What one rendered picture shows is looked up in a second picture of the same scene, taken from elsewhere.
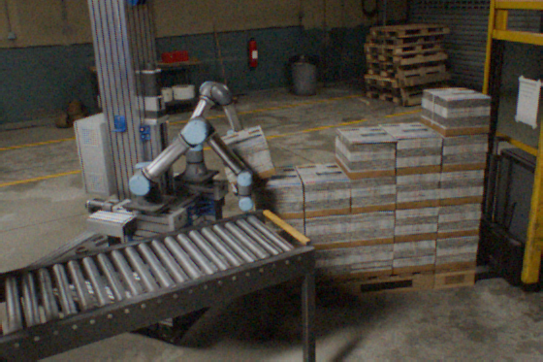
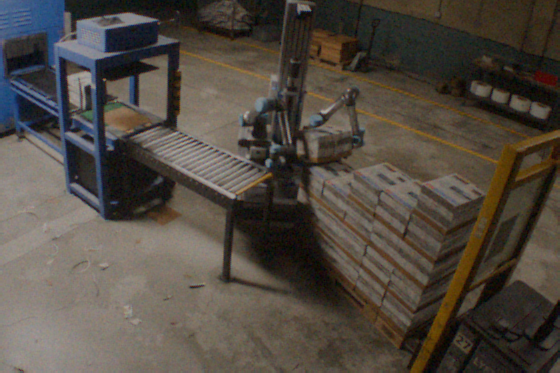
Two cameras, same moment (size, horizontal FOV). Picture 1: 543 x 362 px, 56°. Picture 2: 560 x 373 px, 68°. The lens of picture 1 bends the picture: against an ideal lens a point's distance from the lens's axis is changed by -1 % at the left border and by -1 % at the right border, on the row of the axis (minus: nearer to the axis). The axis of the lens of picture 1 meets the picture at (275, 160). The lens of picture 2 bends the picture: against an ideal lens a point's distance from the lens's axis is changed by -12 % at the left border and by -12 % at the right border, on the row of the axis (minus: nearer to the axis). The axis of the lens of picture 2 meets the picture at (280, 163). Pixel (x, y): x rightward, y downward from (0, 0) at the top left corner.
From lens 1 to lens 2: 2.99 m
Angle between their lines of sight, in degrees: 55
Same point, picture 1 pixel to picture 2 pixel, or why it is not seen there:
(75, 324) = (137, 150)
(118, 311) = (149, 156)
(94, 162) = not seen: hidden behind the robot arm
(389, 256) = (355, 274)
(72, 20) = (483, 18)
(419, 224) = (378, 268)
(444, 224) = (394, 284)
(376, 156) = (367, 193)
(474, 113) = (439, 210)
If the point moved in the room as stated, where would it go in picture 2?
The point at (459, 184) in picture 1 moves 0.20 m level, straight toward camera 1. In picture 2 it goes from (412, 262) to (384, 262)
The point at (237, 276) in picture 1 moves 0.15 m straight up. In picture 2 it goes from (192, 180) to (193, 162)
